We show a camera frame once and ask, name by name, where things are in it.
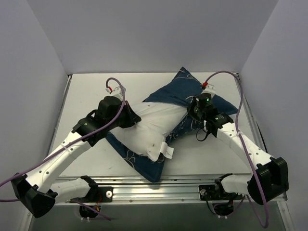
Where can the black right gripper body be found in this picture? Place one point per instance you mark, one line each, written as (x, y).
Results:
(194, 110)

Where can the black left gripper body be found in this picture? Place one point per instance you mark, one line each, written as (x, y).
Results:
(131, 114)

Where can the blue pillowcase with gold script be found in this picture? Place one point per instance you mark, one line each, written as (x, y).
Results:
(179, 91)

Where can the white pillow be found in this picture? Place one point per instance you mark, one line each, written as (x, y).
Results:
(149, 136)

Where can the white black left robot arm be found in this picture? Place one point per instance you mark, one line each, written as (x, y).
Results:
(37, 189)

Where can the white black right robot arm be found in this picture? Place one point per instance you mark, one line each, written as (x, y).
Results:
(269, 177)

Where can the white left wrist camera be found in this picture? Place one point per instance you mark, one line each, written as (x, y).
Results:
(116, 92)

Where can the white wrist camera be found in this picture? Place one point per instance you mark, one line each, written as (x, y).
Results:
(208, 88)
(116, 92)

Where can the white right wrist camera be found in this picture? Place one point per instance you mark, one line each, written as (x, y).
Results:
(208, 88)

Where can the aluminium left side rail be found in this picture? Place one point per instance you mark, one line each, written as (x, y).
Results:
(55, 141)

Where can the aluminium rail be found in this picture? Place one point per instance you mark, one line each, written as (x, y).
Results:
(55, 141)
(252, 125)

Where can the aluminium right side rail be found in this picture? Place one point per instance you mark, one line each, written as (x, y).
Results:
(252, 125)

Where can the aluminium front rail frame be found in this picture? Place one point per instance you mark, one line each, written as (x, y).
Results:
(173, 204)

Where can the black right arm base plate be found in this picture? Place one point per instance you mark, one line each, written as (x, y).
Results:
(212, 193)

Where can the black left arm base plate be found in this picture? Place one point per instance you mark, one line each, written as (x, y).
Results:
(100, 194)

